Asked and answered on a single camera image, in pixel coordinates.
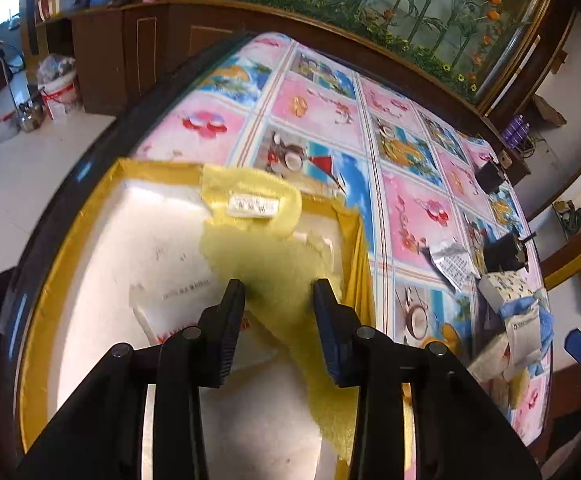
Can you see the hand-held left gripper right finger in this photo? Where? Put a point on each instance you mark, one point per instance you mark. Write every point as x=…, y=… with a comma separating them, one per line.
x=328, y=330

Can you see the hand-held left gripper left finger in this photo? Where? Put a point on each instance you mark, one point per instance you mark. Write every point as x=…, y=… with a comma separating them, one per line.
x=230, y=330

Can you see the blue towel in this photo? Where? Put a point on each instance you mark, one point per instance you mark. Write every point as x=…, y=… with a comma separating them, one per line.
x=520, y=305

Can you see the cream towel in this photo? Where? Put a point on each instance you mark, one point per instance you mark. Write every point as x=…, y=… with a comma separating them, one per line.
x=517, y=387
x=487, y=362

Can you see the yellow towel with white label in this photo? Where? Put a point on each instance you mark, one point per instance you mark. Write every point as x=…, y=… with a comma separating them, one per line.
x=270, y=260

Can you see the gold fabric-lined box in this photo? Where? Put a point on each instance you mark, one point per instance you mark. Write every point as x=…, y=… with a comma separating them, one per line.
x=155, y=170

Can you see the white pouch packet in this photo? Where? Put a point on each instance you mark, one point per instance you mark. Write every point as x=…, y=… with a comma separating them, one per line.
x=522, y=335

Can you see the avocado print tissue pack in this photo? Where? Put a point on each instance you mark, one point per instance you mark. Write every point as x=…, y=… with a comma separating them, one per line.
x=505, y=285

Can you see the crumpled silver packet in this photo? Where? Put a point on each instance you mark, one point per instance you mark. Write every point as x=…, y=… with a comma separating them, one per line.
x=453, y=265

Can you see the far black jar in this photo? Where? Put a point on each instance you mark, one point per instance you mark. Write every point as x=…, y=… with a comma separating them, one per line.
x=489, y=177

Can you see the purple bottle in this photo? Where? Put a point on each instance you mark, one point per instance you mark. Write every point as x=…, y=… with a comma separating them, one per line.
x=509, y=132
x=520, y=127

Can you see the printed tablecloth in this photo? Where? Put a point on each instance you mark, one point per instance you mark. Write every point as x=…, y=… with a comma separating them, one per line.
x=320, y=105

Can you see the white bucket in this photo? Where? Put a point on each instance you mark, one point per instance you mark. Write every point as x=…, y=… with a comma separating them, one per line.
x=60, y=97

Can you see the metal kettle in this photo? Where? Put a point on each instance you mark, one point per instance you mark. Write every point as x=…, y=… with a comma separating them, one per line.
x=30, y=117

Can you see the wooden cabinet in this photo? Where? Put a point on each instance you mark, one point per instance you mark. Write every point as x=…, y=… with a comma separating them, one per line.
x=105, y=55

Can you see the glass display with artificial flowers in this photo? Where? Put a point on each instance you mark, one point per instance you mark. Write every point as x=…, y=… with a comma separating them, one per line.
x=370, y=0

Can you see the red and white box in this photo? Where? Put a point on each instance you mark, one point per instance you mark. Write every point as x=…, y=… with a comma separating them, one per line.
x=50, y=7

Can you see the brown wall shelf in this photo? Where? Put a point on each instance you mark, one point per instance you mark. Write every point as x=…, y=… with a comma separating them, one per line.
x=550, y=112

